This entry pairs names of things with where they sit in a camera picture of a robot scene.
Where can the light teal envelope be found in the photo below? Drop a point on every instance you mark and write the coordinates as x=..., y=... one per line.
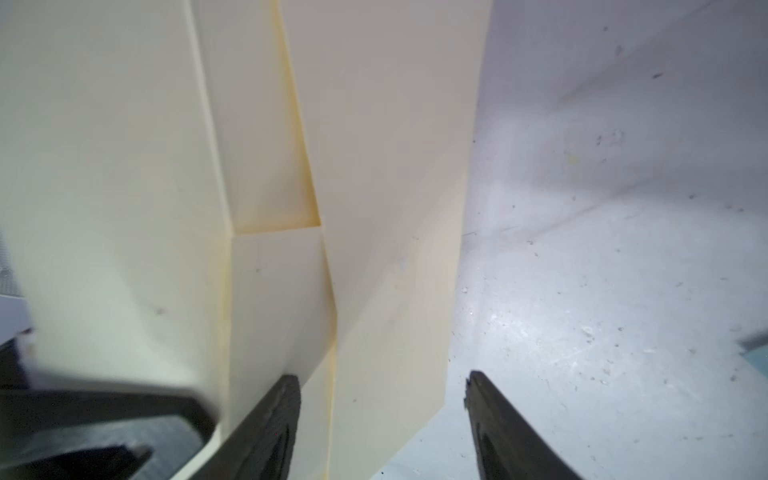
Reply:
x=755, y=352

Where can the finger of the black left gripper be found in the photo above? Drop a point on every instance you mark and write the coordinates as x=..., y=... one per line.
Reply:
x=66, y=434

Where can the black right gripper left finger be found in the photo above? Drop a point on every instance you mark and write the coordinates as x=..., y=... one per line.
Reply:
x=261, y=447

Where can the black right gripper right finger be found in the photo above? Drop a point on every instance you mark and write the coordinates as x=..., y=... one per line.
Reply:
x=506, y=446

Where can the pale yellow envelope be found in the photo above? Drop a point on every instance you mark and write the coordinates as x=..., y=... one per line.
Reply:
x=198, y=197

